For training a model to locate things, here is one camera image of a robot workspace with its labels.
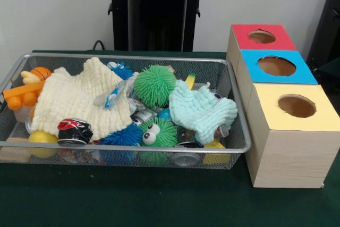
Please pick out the black upright panel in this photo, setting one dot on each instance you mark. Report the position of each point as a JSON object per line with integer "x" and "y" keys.
{"x": 330, "y": 11}

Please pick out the green spiky rubber ball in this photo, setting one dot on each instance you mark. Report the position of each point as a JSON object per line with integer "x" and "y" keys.
{"x": 154, "y": 86}

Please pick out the blue spiky ball with eyes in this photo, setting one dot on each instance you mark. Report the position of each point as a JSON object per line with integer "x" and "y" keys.
{"x": 122, "y": 70}

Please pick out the yellow ball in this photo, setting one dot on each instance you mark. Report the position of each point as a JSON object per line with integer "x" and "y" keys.
{"x": 42, "y": 138}

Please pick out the small orange basketball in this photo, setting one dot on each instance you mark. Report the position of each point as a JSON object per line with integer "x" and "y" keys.
{"x": 41, "y": 72}

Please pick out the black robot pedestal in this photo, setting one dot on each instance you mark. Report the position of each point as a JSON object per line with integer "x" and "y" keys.
{"x": 156, "y": 11}

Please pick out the shallow clear mesh bin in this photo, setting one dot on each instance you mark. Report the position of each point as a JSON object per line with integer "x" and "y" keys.
{"x": 12, "y": 130}

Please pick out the wooden box with three holes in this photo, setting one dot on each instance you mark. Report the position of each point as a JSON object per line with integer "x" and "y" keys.
{"x": 289, "y": 158}

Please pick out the crushed black red can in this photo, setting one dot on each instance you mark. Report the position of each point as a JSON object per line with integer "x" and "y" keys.
{"x": 74, "y": 131}

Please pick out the mint green waffle cloth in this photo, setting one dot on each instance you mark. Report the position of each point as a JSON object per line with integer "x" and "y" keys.
{"x": 202, "y": 110}

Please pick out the blue spiky rubber ball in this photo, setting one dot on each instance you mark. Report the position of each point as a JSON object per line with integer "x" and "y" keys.
{"x": 125, "y": 135}

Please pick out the dark green table cloth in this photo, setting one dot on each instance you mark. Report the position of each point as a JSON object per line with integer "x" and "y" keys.
{"x": 332, "y": 78}
{"x": 132, "y": 197}

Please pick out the green spiky ball with eyes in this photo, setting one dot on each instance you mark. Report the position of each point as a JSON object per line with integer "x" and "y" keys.
{"x": 164, "y": 131}

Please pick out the orange plastic toy block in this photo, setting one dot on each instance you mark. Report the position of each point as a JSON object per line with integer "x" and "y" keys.
{"x": 21, "y": 99}

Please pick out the cream waffle cloth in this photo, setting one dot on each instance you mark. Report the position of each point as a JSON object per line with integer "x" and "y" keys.
{"x": 74, "y": 96}

